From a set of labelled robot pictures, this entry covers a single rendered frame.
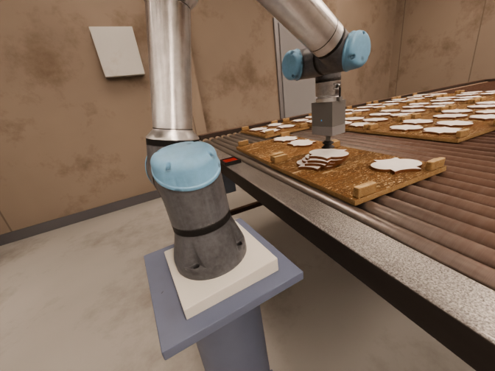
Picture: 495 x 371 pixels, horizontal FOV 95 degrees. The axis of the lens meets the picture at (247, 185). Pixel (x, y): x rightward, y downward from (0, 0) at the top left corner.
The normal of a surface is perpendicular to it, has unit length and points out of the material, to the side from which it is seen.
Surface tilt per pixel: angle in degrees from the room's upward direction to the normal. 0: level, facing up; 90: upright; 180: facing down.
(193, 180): 87
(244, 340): 90
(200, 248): 73
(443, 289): 0
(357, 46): 89
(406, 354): 0
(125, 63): 90
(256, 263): 2
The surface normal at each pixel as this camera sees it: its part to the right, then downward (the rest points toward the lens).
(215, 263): 0.25, 0.03
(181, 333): -0.13, -0.92
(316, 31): 0.10, 0.84
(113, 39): 0.48, 0.27
